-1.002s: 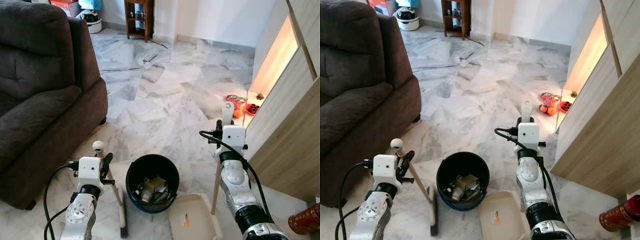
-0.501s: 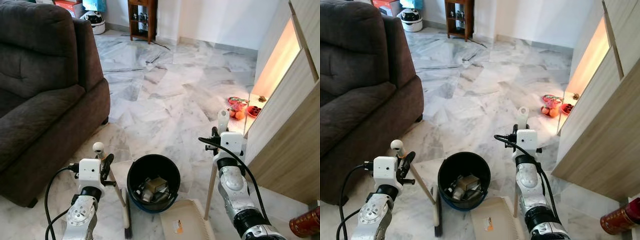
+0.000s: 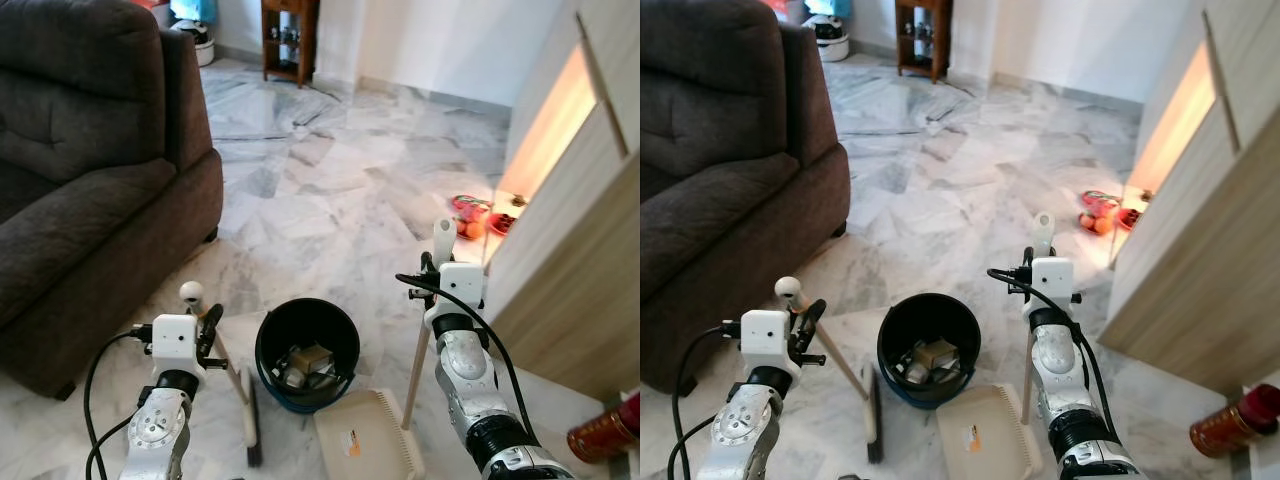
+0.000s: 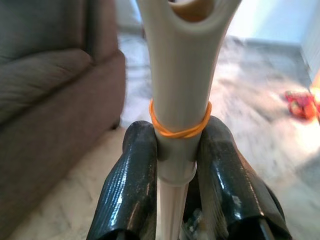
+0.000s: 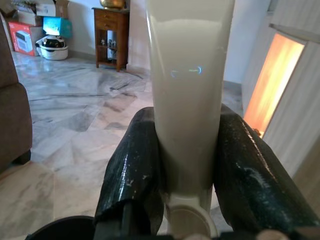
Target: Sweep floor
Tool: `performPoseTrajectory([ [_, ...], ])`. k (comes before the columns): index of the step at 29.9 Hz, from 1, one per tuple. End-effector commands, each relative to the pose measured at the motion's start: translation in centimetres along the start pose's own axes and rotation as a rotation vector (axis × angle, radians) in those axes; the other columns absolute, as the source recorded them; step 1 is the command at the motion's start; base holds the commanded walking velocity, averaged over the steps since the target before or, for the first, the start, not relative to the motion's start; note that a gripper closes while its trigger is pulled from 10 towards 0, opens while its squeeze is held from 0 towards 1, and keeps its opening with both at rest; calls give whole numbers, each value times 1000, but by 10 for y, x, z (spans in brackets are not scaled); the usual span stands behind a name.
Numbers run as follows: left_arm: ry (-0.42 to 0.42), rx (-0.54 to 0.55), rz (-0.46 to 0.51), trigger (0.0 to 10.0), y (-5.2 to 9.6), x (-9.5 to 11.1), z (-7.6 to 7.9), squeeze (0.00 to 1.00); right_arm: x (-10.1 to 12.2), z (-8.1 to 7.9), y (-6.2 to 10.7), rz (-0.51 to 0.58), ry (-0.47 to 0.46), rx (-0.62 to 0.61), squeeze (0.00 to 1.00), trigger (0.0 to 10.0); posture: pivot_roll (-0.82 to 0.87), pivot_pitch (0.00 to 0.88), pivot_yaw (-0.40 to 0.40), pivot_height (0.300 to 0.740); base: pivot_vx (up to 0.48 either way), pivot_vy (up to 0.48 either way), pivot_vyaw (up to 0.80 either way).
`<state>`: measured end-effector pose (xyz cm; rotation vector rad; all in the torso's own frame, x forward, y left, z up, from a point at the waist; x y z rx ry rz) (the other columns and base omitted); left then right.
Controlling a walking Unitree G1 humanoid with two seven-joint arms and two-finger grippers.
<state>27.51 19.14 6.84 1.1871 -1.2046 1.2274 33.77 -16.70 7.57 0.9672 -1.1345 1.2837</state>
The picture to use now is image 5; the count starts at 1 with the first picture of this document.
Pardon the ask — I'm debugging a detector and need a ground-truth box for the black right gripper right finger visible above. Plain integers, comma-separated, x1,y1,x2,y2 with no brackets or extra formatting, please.
212,103,320,233

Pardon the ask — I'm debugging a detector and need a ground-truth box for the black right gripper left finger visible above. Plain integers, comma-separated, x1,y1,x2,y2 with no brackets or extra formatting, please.
93,106,166,240

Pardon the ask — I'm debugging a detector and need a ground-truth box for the beige plastic dustpan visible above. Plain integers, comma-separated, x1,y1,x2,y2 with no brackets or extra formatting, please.
145,0,236,240

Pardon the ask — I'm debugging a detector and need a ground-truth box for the white cabinet with lit opening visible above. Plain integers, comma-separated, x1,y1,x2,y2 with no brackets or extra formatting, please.
241,0,320,208

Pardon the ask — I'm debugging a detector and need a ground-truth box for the brown wooden side cabinet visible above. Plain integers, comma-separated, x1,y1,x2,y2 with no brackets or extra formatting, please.
91,6,131,73

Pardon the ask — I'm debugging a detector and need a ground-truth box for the brown sofa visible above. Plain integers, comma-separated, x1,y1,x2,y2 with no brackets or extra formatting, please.
0,13,34,174

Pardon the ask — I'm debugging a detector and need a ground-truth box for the white round appliance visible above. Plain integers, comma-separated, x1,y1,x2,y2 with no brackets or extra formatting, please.
35,34,69,61

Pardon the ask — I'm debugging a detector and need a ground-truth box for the teal cardboard box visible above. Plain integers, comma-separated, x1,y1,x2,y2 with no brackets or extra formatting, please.
42,16,73,39

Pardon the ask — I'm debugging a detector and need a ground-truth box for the brass bowl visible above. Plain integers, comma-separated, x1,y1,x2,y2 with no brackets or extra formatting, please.
99,0,126,11

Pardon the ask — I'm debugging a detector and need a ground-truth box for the red appliance box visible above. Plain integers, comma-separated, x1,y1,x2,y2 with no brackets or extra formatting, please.
7,20,44,57

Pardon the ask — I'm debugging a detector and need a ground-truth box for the white printed cardboard box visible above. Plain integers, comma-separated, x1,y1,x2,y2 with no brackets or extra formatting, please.
35,0,70,18

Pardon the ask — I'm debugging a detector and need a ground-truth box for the brown cardboard box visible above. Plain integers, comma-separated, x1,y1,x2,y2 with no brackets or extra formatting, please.
13,9,43,27

